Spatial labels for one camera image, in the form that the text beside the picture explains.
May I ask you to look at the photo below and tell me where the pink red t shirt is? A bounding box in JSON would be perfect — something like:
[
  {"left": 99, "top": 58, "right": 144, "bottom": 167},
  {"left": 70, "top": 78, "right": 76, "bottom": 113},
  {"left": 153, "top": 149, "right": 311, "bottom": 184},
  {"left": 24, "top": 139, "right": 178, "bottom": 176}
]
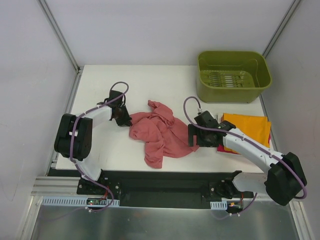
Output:
[{"left": 129, "top": 100, "right": 199, "bottom": 169}]

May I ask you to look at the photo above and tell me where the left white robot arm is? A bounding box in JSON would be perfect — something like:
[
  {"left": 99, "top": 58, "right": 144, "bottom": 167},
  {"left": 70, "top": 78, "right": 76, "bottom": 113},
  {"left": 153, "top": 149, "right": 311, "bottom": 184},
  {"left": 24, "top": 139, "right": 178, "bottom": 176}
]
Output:
[{"left": 54, "top": 90, "right": 132, "bottom": 195}]

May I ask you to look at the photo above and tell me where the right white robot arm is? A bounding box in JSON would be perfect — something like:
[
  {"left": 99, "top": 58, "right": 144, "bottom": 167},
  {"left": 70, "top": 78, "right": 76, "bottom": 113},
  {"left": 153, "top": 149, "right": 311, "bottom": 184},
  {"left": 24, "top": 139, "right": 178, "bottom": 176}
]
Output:
[{"left": 187, "top": 111, "right": 307, "bottom": 206}]

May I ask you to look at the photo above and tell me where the folded magenta t shirt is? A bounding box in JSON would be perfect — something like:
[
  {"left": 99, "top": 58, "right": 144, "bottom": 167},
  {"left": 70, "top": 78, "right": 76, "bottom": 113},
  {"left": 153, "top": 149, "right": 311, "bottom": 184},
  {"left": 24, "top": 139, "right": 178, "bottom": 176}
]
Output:
[{"left": 217, "top": 132, "right": 271, "bottom": 155}]

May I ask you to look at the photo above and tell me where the folded white t shirt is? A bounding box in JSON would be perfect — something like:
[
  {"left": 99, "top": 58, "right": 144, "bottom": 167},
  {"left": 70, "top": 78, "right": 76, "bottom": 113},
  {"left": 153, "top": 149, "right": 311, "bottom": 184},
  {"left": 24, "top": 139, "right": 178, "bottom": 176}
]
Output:
[{"left": 216, "top": 113, "right": 224, "bottom": 123}]

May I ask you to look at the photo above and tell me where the folded orange t shirt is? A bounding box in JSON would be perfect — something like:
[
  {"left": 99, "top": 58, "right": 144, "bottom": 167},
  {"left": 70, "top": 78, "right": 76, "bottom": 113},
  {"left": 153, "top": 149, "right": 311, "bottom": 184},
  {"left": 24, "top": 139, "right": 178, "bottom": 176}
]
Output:
[{"left": 221, "top": 113, "right": 272, "bottom": 148}]

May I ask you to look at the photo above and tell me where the olive green plastic basket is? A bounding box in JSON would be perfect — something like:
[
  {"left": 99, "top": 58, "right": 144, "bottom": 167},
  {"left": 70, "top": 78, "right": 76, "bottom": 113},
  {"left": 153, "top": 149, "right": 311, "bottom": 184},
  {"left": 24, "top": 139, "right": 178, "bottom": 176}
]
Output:
[{"left": 196, "top": 50, "right": 272, "bottom": 103}]

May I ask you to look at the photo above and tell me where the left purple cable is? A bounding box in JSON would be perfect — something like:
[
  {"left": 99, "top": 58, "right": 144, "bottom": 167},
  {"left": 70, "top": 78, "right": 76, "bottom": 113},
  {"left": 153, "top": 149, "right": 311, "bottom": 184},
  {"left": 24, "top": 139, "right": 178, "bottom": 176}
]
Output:
[{"left": 47, "top": 81, "right": 130, "bottom": 222}]

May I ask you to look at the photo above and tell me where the right grey cable duct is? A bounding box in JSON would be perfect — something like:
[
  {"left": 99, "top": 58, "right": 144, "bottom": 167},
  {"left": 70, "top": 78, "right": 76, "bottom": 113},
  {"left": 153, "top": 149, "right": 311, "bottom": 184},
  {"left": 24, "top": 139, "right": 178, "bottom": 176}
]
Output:
[{"left": 210, "top": 200, "right": 228, "bottom": 211}]

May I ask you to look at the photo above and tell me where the grey cable duct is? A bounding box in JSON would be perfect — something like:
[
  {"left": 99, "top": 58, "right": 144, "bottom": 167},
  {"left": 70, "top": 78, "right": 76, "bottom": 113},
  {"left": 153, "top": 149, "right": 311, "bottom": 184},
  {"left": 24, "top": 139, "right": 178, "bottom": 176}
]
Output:
[
  {"left": 42, "top": 196, "right": 120, "bottom": 208},
  {"left": 210, "top": 200, "right": 228, "bottom": 211}
]

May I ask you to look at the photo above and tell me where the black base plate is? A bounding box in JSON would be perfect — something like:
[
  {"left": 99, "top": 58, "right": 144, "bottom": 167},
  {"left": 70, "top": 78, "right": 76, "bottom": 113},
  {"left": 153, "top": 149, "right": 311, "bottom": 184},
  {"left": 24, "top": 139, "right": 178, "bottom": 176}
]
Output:
[{"left": 76, "top": 169, "right": 260, "bottom": 208}]

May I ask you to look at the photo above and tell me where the left grey cable duct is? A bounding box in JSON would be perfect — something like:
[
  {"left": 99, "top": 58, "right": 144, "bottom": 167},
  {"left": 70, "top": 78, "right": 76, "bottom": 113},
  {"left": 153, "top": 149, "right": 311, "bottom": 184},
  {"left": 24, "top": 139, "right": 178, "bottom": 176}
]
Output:
[{"left": 42, "top": 196, "right": 120, "bottom": 208}]

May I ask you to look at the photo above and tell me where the left aluminium frame post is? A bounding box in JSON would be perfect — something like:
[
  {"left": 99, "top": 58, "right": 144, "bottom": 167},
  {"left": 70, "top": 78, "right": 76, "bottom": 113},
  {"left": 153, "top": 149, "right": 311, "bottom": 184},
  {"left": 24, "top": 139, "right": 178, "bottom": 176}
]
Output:
[{"left": 37, "top": 0, "right": 81, "bottom": 73}]

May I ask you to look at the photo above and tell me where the aluminium frame post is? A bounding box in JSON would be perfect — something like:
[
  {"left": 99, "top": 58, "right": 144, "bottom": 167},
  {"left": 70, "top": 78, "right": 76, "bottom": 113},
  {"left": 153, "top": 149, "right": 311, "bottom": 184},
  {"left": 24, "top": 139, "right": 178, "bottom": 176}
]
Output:
[
  {"left": 37, "top": 0, "right": 81, "bottom": 73},
  {"left": 262, "top": 0, "right": 303, "bottom": 59}
]

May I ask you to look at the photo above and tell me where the right aluminium frame post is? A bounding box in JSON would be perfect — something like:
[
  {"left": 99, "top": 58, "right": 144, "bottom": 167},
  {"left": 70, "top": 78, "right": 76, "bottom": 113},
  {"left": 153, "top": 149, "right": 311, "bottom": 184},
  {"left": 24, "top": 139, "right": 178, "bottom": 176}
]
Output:
[{"left": 262, "top": 0, "right": 303, "bottom": 59}]

